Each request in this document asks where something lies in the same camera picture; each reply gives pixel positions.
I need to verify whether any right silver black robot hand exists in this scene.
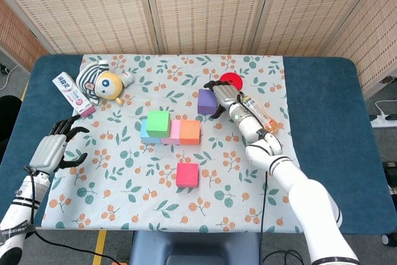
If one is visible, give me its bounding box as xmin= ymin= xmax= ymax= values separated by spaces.
xmin=203 ymin=79 xmax=246 ymax=120

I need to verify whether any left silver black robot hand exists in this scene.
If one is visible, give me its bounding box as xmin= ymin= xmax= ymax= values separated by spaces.
xmin=29 ymin=114 xmax=90 ymax=174

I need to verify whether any purple foam cube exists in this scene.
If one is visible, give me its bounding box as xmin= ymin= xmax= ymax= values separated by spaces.
xmin=197 ymin=88 xmax=219 ymax=115

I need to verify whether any orange foam cube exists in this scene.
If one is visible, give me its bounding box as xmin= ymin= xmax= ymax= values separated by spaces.
xmin=179 ymin=120 xmax=202 ymax=146

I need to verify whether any green foam cube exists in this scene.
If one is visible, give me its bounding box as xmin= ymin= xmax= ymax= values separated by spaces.
xmin=146 ymin=110 xmax=171 ymax=138

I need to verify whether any blue foam cube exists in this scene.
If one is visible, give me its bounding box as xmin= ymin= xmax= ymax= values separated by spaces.
xmin=140 ymin=119 xmax=163 ymax=145

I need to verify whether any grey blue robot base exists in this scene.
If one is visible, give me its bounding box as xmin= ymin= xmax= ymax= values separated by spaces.
xmin=128 ymin=230 xmax=263 ymax=265

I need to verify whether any red round disc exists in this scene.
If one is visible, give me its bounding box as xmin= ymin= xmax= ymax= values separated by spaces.
xmin=219 ymin=72 xmax=244 ymax=91

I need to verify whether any orange drink plastic bottle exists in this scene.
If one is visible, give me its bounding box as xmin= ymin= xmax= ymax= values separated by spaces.
xmin=238 ymin=92 xmax=280 ymax=135

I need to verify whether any pink foam cube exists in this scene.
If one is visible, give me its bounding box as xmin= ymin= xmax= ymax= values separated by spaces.
xmin=161 ymin=119 xmax=182 ymax=145

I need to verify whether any white pink toothpaste box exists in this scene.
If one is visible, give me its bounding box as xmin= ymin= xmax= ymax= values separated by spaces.
xmin=51 ymin=72 xmax=96 ymax=119

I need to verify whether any red foam cube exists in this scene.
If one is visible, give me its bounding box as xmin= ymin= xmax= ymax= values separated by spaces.
xmin=176 ymin=162 xmax=200 ymax=189

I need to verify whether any yellow striped plush toy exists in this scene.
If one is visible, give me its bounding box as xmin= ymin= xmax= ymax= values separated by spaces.
xmin=76 ymin=60 xmax=125 ymax=106

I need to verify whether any woven bamboo folding screen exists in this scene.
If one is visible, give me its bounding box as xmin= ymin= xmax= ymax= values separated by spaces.
xmin=0 ymin=0 xmax=397 ymax=98

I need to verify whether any teal table cover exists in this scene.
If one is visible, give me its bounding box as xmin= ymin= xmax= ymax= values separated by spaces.
xmin=0 ymin=53 xmax=392 ymax=235

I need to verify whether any small white plastic bottle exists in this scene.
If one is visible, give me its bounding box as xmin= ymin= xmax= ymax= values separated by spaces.
xmin=120 ymin=71 xmax=135 ymax=88

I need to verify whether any floral fruit print tablecloth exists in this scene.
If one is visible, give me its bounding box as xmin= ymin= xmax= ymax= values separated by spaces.
xmin=41 ymin=54 xmax=311 ymax=234

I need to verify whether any white power strip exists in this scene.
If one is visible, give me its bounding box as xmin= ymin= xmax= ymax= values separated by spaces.
xmin=370 ymin=114 xmax=397 ymax=128

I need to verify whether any black floor box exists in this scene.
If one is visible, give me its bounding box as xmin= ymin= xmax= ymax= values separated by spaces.
xmin=384 ymin=161 xmax=397 ymax=179

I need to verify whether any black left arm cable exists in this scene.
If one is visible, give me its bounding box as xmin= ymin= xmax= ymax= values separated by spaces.
xmin=23 ymin=165 xmax=120 ymax=265

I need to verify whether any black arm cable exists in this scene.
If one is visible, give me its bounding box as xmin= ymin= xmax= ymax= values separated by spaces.
xmin=23 ymin=165 xmax=120 ymax=265
xmin=237 ymin=91 xmax=270 ymax=235

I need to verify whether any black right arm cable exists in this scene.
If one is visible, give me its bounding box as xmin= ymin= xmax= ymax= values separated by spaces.
xmin=237 ymin=91 xmax=270 ymax=235

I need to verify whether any white power cable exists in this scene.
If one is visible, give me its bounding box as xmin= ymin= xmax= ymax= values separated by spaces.
xmin=374 ymin=99 xmax=397 ymax=117

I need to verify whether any black floor cable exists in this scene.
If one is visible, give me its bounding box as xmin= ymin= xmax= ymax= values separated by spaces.
xmin=262 ymin=249 xmax=306 ymax=265

